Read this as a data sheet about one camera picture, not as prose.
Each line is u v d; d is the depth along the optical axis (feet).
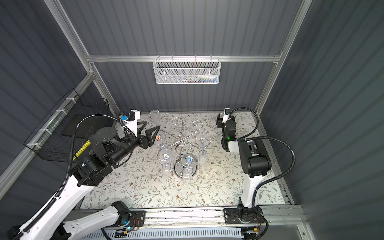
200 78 2.99
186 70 4.06
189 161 1.96
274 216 2.48
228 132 2.46
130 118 1.54
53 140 2.19
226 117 2.76
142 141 1.71
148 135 1.71
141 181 2.84
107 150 1.40
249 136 2.50
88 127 2.34
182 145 2.16
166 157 2.00
